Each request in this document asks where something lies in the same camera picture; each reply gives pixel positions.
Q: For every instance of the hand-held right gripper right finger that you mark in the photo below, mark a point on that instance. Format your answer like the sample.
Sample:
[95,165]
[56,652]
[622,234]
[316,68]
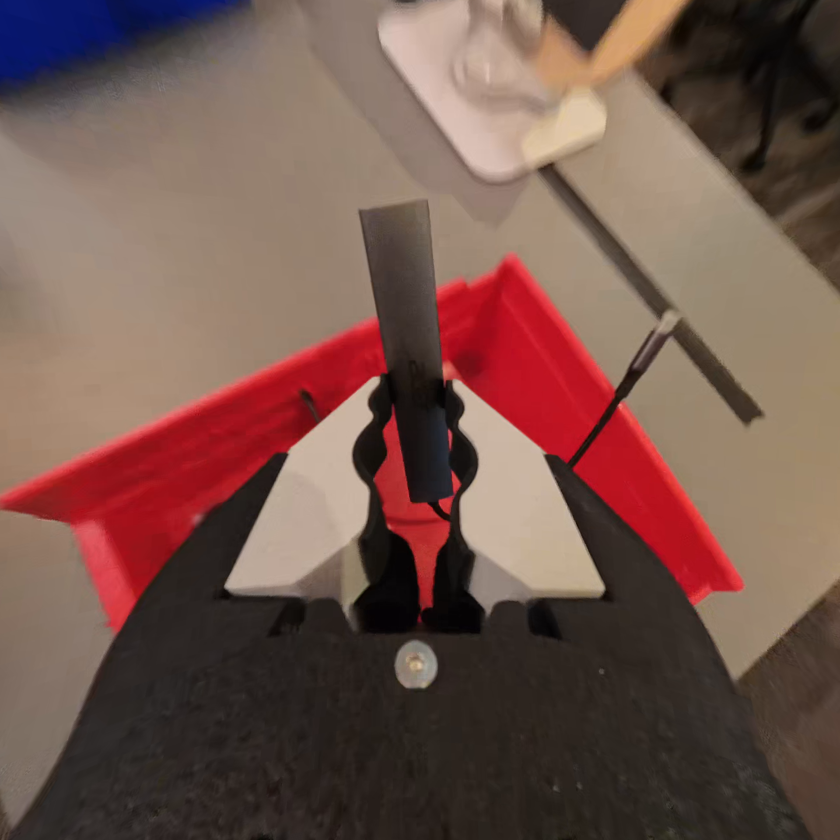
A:
[525,525]

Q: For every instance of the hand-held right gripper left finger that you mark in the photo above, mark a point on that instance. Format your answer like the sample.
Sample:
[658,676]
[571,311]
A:
[295,525]

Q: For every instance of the red plastic bin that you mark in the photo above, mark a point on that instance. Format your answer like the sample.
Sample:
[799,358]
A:
[538,367]

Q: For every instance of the black divider card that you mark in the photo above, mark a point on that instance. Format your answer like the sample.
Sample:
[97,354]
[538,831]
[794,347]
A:
[400,295]

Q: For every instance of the blue plastic bin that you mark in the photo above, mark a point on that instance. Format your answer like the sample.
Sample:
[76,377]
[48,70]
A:
[65,33]

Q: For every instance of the grey desk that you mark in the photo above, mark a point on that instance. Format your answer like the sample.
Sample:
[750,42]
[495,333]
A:
[164,262]

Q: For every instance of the white tablet stand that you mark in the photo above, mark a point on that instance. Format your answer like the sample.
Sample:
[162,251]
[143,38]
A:
[446,98]

